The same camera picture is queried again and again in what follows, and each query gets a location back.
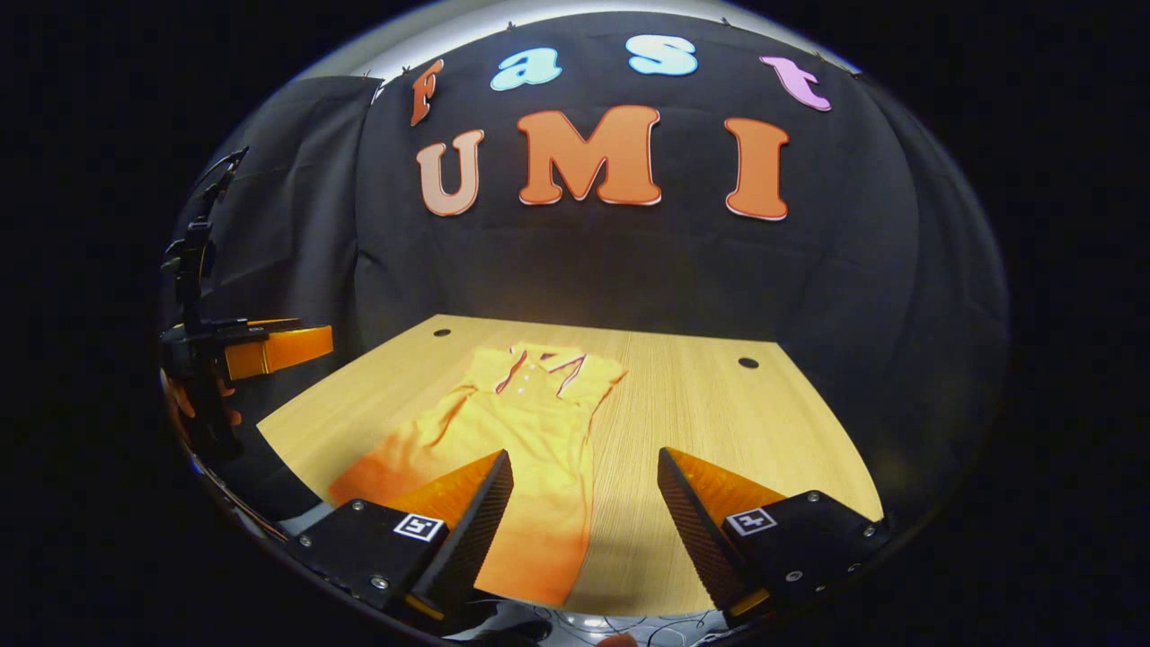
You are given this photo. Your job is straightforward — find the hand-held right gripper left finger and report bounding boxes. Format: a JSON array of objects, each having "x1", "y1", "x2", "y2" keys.
[{"x1": 279, "y1": 449, "x2": 516, "y2": 624}]

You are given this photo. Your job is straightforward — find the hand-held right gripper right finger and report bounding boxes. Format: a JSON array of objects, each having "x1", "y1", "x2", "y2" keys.
[{"x1": 656, "y1": 447, "x2": 893, "y2": 623}]

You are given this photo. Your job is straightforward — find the orange collared T-shirt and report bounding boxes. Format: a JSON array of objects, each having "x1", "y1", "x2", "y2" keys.
[{"x1": 325, "y1": 341, "x2": 629, "y2": 608}]

